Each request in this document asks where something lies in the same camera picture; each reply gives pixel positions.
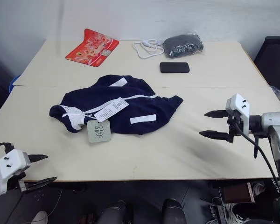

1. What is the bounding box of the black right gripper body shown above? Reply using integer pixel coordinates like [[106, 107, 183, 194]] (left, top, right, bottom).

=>
[[226, 110, 245, 143]]

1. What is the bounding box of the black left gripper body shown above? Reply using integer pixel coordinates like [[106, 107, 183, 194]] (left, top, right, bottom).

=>
[[6, 153, 32, 193]]

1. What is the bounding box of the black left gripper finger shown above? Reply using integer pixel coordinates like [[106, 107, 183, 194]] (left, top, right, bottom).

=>
[[29, 154, 49, 164], [25, 176, 58, 193]]

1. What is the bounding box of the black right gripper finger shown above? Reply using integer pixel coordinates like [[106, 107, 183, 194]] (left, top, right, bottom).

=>
[[204, 110, 229, 119], [198, 130, 231, 141]]

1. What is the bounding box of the navy blue zip jacket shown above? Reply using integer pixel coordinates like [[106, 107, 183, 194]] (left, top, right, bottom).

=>
[[49, 74, 184, 136]]

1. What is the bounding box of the white rounded object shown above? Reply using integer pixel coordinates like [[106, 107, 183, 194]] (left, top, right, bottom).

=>
[[30, 210, 49, 224]]

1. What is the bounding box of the black rectangular phone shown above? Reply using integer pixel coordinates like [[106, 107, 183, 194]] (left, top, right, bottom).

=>
[[160, 62, 190, 74]]

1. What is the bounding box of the brown box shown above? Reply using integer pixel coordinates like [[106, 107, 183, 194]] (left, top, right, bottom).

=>
[[220, 182, 255, 204]]

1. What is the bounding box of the grey square card hang tag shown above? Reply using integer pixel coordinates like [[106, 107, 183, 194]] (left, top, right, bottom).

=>
[[86, 120, 113, 143]]

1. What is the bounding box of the black office chair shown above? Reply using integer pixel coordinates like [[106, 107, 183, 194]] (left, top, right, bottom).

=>
[[253, 36, 280, 91]]

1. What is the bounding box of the black garment in plastic bag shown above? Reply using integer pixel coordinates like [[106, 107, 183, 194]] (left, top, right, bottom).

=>
[[162, 34, 205, 58]]

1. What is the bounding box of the dark rounded shape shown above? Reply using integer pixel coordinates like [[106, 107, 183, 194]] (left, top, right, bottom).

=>
[[97, 200, 133, 224], [162, 198, 186, 224]]

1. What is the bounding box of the blue round bin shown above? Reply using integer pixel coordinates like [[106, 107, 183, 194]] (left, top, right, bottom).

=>
[[9, 75, 21, 91]]

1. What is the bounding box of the white long paper hang tag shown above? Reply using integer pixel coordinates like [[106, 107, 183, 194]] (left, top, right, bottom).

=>
[[94, 97, 129, 122]]

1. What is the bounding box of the red snack packet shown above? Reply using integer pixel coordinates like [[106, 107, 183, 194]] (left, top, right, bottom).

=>
[[65, 28, 120, 67]]

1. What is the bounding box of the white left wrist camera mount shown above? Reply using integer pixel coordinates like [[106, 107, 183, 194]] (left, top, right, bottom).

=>
[[0, 149, 31, 196]]

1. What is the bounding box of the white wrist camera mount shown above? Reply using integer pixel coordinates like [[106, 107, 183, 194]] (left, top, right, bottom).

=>
[[225, 93, 251, 137], [0, 149, 31, 196]]

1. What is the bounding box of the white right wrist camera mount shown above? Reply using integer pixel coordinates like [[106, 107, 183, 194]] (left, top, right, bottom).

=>
[[225, 93, 251, 137]]

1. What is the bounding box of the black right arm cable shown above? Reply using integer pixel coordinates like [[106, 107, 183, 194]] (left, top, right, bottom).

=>
[[233, 116, 280, 182]]

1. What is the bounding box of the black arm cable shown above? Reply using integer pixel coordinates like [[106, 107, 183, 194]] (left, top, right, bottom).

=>
[[233, 116, 280, 182], [0, 142, 15, 155]]

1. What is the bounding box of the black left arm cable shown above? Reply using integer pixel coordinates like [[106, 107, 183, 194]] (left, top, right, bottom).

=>
[[0, 142, 15, 155]]

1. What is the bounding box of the white wire bundle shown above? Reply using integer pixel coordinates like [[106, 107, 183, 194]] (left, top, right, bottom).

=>
[[210, 197, 254, 224]]

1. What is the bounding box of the white charging cable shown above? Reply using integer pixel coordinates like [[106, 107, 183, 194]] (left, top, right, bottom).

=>
[[133, 39, 165, 59]]

